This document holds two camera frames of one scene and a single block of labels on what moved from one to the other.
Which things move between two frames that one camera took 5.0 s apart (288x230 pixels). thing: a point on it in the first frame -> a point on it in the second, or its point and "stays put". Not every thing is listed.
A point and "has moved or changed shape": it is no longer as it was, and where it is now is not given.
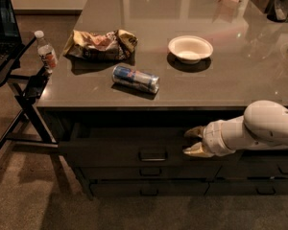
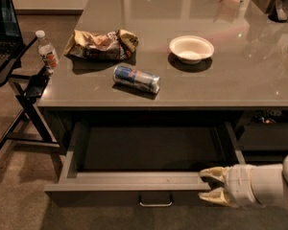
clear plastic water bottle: (46, 52) stays put
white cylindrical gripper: (212, 139) -> (239, 185)
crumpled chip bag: (104, 46) stays put
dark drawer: (133, 146) has moved or changed shape
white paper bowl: (190, 49) stays put
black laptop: (6, 42) stays put
